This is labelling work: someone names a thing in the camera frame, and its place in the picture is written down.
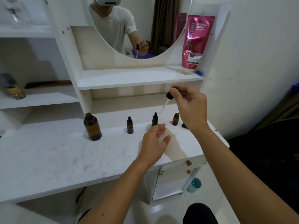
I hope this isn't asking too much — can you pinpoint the person's left hand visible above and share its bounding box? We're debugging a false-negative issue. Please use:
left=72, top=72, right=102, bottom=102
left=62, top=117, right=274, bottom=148
left=138, top=123, right=172, bottom=167

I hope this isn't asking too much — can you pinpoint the person's right hand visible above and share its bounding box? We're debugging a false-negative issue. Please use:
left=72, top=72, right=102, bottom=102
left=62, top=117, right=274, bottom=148
left=169, top=84, right=210, bottom=133

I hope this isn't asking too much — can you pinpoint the black dropper with glass pipette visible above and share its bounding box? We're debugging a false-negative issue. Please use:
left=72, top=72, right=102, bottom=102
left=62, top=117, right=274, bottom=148
left=159, top=87, right=178, bottom=114

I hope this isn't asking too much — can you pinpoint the large amber glass bottle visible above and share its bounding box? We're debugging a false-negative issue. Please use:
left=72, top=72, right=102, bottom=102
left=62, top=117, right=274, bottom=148
left=83, top=112, right=102, bottom=141

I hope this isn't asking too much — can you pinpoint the person's right forearm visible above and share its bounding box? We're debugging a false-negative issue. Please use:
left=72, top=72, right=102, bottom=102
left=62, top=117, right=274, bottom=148
left=192, top=127, right=299, bottom=224

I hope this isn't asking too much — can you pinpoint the person's left forearm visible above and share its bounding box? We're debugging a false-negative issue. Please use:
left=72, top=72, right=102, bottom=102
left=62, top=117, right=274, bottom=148
left=78, top=158, right=152, bottom=224

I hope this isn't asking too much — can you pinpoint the person's right leg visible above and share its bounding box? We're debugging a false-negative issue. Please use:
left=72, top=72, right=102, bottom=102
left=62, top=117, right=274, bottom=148
left=183, top=203, right=219, bottom=224

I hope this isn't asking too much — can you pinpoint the person's leg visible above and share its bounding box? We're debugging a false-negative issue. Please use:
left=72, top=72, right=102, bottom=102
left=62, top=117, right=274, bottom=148
left=183, top=203, right=219, bottom=224
left=77, top=208, right=92, bottom=223

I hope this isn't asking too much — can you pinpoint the person's left leg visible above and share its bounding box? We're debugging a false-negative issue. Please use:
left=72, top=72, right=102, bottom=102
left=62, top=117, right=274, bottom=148
left=77, top=208, right=92, bottom=223

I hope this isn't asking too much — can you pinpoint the clear perfume bottle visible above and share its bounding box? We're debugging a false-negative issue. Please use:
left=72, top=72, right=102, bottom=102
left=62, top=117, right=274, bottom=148
left=0, top=0, right=32, bottom=26

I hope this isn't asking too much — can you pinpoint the teal cup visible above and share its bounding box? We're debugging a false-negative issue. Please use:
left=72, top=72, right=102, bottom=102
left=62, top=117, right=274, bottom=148
left=187, top=177, right=202, bottom=193

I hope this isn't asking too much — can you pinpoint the pink lotion tube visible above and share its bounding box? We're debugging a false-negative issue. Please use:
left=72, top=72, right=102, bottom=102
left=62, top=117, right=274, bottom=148
left=182, top=15, right=216, bottom=75

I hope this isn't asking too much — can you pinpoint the white vanity shelf unit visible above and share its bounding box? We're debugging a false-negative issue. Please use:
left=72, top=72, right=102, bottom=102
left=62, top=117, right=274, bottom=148
left=0, top=0, right=232, bottom=204

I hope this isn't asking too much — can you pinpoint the brown fabric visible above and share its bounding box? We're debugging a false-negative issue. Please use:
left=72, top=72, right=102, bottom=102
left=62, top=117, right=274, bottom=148
left=251, top=87, right=299, bottom=132

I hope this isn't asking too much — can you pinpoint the round mirror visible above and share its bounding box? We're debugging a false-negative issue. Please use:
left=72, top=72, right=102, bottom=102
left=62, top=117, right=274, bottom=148
left=86, top=0, right=192, bottom=60

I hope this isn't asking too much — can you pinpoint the brown comb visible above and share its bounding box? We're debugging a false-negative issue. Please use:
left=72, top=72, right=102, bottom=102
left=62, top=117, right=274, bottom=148
left=24, top=80, right=73, bottom=89

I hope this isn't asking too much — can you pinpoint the yellow spray can grey cap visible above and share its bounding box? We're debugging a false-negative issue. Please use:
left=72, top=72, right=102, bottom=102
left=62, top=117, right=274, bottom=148
left=0, top=73, right=26, bottom=100

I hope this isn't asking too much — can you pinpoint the thin black cord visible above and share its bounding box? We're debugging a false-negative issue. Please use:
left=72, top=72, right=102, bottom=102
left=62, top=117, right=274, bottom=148
left=76, top=187, right=86, bottom=204

